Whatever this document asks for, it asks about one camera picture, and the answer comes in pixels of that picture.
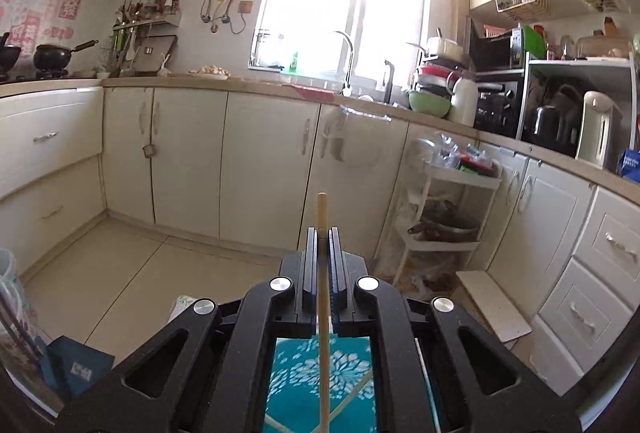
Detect black wok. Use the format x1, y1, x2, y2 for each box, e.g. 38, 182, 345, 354
32, 39, 100, 79

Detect white rolling cart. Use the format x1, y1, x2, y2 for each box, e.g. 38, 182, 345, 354
385, 130, 503, 294

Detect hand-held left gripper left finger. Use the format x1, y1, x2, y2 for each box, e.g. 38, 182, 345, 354
55, 227, 321, 433

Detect cream base cabinet with doors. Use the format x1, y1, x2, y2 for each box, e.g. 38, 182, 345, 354
102, 86, 411, 259

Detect clear plastic-lined bin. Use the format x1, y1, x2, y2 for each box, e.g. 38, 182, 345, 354
0, 248, 31, 339

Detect wooden chopstick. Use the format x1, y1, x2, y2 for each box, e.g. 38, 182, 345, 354
316, 193, 332, 433

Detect black cooking pot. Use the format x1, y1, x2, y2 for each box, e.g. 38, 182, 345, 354
0, 32, 23, 74

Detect dark blue box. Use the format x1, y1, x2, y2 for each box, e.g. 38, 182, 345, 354
37, 335, 116, 414

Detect white shelf rack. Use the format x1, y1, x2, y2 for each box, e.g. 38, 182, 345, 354
515, 56, 640, 159

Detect red patterned wall sticker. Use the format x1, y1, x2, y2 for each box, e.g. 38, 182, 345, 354
0, 0, 83, 46

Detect black small faucet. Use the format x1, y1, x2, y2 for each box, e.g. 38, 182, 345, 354
376, 59, 396, 105

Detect white air pot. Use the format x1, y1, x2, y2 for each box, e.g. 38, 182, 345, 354
575, 90, 623, 170

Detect white base cabinet with drawers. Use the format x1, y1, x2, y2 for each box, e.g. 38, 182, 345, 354
475, 140, 640, 379

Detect black kettle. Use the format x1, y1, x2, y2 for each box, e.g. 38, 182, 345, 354
530, 106, 568, 149

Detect wall-mounted utensil rack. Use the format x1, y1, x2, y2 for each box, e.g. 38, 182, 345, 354
111, 0, 183, 76

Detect clear plastic bag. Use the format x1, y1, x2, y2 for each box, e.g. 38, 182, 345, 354
340, 103, 393, 124

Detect black microwave oven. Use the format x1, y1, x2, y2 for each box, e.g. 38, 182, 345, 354
470, 27, 526, 74

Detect plate of food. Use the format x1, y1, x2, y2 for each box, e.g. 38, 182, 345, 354
188, 64, 232, 79

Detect blue packet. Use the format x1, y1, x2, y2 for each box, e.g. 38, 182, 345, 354
616, 149, 640, 184

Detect cream base cabinet with drawers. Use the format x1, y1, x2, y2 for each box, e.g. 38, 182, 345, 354
0, 86, 108, 274

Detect teal perforated plastic basket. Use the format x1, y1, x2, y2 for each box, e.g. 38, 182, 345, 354
262, 335, 441, 433

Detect white jug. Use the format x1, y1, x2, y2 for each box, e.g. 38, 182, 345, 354
447, 74, 480, 128

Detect water heater hoses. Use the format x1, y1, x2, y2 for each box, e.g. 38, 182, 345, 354
200, 0, 251, 34

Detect chrome faucet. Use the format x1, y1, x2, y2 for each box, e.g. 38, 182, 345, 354
332, 30, 357, 98

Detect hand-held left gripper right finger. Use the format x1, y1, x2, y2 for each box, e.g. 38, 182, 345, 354
327, 227, 583, 433

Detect white board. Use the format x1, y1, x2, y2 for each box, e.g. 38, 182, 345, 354
455, 269, 533, 344

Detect stack of bowls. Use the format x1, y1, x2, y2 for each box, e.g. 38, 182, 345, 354
412, 40, 473, 94

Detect black countertop oven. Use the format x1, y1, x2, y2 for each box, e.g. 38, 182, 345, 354
472, 80, 526, 139

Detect green bowl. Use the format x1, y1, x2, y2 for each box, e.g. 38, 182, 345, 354
408, 89, 452, 119

